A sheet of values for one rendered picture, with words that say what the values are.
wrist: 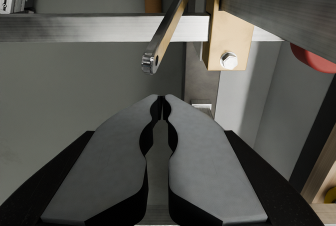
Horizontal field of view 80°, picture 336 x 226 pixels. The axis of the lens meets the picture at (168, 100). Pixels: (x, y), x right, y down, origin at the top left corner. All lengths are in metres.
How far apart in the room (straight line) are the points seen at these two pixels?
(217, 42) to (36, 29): 0.22
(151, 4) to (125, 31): 0.78
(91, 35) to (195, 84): 0.26
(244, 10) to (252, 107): 0.47
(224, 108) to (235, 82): 0.09
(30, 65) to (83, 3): 0.49
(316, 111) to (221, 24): 0.28
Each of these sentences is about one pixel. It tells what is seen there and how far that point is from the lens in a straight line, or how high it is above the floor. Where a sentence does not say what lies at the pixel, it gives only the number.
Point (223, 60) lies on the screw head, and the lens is 0.25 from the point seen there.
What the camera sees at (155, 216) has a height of 0.95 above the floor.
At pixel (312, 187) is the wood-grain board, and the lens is 0.45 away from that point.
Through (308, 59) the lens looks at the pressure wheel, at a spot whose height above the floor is 0.91.
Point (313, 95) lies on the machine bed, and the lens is 0.47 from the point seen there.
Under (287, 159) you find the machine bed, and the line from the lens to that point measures 0.56.
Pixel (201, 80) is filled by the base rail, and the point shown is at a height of 0.70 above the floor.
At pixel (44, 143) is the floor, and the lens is 1.75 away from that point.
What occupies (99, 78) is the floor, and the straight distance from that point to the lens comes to 1.28.
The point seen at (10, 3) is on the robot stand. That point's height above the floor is 0.23.
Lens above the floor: 1.11
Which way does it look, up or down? 60 degrees down
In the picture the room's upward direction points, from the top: 180 degrees counter-clockwise
